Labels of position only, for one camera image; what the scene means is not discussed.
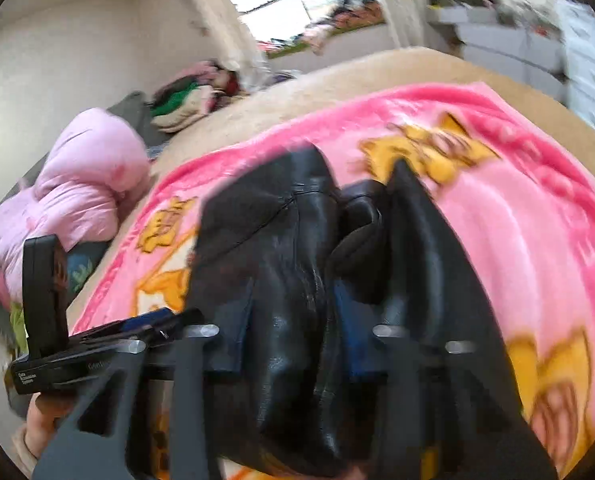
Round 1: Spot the white drawer cabinet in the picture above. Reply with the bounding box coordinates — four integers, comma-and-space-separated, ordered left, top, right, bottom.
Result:
556, 0, 595, 137

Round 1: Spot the white shelf unit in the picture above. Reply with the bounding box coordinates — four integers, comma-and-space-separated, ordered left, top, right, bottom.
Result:
426, 0, 574, 107

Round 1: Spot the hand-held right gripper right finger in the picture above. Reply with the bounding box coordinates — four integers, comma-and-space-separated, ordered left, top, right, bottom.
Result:
334, 287, 559, 480

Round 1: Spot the person's left forearm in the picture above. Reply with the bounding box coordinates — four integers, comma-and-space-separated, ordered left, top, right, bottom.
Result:
10, 424, 40, 478

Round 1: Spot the clothes heap on windowsill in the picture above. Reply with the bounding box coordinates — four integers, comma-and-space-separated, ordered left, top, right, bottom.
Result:
256, 0, 387, 57

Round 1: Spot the pink quilt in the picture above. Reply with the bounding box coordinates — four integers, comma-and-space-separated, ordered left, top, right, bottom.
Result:
0, 107, 151, 307

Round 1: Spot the dark grey cushion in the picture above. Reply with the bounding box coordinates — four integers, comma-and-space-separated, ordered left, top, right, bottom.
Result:
0, 90, 173, 352

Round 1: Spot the green cloth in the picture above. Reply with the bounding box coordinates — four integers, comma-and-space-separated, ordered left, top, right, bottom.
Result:
8, 304, 29, 357

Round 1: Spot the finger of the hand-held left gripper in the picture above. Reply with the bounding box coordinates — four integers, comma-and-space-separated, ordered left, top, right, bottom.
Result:
73, 306, 207, 347

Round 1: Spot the white lace curtain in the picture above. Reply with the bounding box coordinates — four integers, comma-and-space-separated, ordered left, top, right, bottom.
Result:
176, 0, 271, 87

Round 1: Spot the person's left hand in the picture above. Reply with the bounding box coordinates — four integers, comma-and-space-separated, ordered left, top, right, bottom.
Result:
24, 391, 78, 461

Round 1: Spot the plain white curtain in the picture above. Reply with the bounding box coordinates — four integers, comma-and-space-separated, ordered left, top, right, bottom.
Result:
356, 0, 424, 52

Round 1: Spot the pink printed blanket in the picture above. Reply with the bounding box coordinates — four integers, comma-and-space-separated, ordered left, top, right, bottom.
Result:
68, 81, 595, 480

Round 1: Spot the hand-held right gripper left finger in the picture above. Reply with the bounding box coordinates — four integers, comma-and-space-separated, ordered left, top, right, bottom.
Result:
31, 280, 254, 480

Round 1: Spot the teal floral pillow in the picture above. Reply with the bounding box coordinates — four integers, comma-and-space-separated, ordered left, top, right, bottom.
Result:
64, 241, 111, 297

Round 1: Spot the black leather jacket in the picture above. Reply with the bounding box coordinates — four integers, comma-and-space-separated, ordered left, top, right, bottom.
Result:
186, 142, 533, 479

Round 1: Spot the stack of folded clothes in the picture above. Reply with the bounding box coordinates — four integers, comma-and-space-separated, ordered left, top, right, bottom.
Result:
148, 59, 251, 134

